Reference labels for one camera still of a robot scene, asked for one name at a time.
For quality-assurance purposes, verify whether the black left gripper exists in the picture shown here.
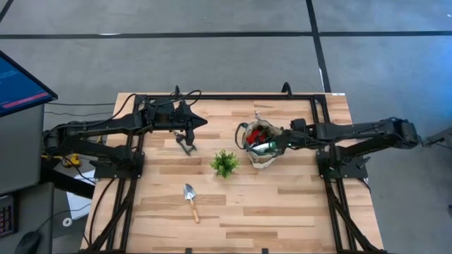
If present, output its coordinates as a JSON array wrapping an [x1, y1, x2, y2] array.
[[174, 99, 208, 147]]

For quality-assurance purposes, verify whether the dark green-handled pruner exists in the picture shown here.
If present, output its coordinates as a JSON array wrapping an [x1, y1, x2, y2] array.
[[172, 129, 198, 157]]

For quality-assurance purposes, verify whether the beige green-trimmed gardening bag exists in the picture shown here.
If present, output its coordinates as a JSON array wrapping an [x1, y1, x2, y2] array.
[[234, 119, 285, 170]]

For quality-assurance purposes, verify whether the red black gardening glove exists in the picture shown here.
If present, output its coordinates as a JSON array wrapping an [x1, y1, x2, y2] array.
[[245, 128, 268, 146]]

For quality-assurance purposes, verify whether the wide wooden-handled trowel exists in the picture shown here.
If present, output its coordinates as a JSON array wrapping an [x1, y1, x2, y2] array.
[[182, 183, 201, 224]]

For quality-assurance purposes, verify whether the artificial plant in white pot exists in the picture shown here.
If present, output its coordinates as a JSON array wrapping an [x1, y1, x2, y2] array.
[[210, 149, 240, 179]]

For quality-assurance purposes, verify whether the white paper sheet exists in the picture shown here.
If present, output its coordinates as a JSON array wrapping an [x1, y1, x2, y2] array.
[[66, 169, 96, 220]]

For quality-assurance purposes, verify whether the dark stand foot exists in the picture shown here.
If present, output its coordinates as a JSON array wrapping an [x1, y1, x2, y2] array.
[[422, 127, 452, 149]]

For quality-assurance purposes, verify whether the grey workstation desk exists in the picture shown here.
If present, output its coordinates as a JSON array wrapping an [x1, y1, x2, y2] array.
[[0, 104, 54, 254]]

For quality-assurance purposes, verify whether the blue-screen computer monitor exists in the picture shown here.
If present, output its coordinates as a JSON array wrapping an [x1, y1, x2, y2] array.
[[0, 50, 59, 118]]

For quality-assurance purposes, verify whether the black computer mouse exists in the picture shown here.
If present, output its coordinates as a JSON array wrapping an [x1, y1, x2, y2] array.
[[13, 231, 42, 254]]

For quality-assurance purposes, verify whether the black keyboard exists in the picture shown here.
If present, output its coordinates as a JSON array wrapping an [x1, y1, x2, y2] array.
[[0, 193, 17, 238]]

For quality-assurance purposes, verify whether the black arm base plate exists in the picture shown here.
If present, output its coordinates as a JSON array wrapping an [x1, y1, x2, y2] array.
[[90, 150, 145, 180], [316, 150, 369, 180]]

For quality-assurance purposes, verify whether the black metal table frame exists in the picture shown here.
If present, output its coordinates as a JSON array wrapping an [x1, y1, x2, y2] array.
[[79, 93, 388, 254]]

